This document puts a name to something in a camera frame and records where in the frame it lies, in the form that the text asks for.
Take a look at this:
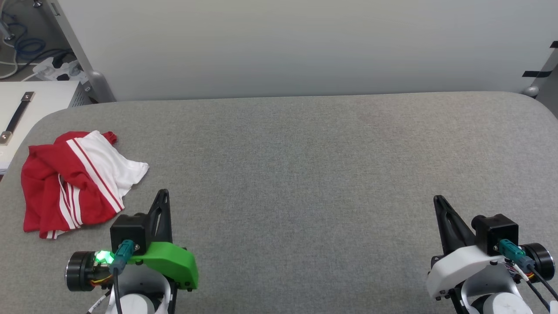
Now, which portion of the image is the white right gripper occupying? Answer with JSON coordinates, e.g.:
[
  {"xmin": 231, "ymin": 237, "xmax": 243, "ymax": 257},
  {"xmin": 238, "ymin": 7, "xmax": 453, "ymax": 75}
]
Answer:
[{"xmin": 426, "ymin": 195, "xmax": 509, "ymax": 300}]

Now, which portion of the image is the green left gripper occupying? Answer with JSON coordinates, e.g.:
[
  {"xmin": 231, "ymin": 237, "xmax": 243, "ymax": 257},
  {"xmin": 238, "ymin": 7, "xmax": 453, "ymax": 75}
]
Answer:
[{"xmin": 126, "ymin": 189, "xmax": 199, "ymax": 291}]

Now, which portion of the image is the red and white jersey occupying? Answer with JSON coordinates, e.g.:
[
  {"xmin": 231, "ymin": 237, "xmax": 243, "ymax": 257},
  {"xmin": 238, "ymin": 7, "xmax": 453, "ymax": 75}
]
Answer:
[{"xmin": 20, "ymin": 130, "xmax": 150, "ymax": 240}]

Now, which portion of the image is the white equipment box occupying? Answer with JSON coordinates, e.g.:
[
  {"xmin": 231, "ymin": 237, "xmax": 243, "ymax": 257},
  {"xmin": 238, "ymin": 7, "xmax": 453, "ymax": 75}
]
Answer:
[{"xmin": 0, "ymin": 81, "xmax": 93, "ymax": 174}]

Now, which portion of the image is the white power strip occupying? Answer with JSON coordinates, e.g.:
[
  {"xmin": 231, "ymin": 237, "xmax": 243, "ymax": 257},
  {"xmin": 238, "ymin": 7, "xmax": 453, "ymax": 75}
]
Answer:
[{"xmin": 34, "ymin": 57, "xmax": 88, "ymax": 82}]

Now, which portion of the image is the right camera cable teal plug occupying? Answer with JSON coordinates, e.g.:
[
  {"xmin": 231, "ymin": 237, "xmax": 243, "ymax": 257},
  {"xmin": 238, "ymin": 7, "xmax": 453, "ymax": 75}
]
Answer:
[{"xmin": 498, "ymin": 239, "xmax": 558, "ymax": 306}]

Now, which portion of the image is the grey partition post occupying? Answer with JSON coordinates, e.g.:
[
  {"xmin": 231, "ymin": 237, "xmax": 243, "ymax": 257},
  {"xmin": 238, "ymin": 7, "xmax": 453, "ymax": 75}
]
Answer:
[{"xmin": 49, "ymin": 0, "xmax": 116, "ymax": 103}]

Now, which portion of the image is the black box handle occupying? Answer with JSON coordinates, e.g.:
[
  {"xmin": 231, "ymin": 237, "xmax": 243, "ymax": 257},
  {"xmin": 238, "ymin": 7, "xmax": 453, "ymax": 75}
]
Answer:
[{"xmin": 0, "ymin": 92, "xmax": 36, "ymax": 145}]

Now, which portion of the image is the grey post with black tape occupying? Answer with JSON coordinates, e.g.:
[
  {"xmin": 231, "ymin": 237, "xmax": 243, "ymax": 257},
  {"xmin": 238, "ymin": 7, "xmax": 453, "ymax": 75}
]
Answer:
[{"xmin": 522, "ymin": 41, "xmax": 558, "ymax": 98}]

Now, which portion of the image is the black floor cable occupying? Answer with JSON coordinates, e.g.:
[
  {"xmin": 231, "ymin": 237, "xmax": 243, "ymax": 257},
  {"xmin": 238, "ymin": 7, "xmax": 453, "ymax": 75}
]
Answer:
[{"xmin": 17, "ymin": 47, "xmax": 75, "ymax": 72}]

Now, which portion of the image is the blue cable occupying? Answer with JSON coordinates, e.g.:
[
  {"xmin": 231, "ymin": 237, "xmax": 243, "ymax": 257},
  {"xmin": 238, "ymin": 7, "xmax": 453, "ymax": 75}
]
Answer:
[{"xmin": 0, "ymin": 12, "xmax": 47, "ymax": 58}]

